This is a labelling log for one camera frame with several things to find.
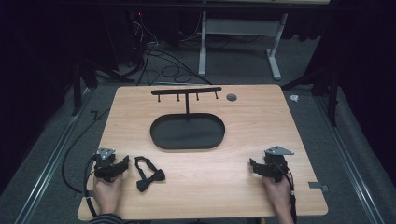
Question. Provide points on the metal floor rail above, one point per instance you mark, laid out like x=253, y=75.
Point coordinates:
x=46, y=169
x=351, y=165

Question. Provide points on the grey round table grommet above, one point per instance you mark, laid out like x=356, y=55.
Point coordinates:
x=231, y=97

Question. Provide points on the person's right hand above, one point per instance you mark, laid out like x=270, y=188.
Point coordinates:
x=278, y=194

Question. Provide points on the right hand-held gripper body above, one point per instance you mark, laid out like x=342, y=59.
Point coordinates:
x=276, y=160

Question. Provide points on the white crumpled paper scrap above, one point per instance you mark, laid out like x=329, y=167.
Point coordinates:
x=294, y=98

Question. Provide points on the person's left hand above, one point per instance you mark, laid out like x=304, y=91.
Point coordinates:
x=106, y=194

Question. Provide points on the black bow tie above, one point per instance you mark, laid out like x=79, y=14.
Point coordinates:
x=149, y=174

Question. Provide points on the striped left sleeve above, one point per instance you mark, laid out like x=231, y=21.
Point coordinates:
x=106, y=219

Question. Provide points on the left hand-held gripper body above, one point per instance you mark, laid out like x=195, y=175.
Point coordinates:
x=105, y=159

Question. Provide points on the white desk frame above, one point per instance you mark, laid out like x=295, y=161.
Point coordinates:
x=241, y=28

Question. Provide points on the black tripod stand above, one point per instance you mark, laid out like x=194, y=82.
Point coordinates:
x=331, y=90

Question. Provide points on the grey metal table bracket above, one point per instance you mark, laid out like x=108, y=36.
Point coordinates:
x=318, y=186

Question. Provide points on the black hook stand with tray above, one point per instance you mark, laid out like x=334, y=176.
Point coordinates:
x=187, y=132

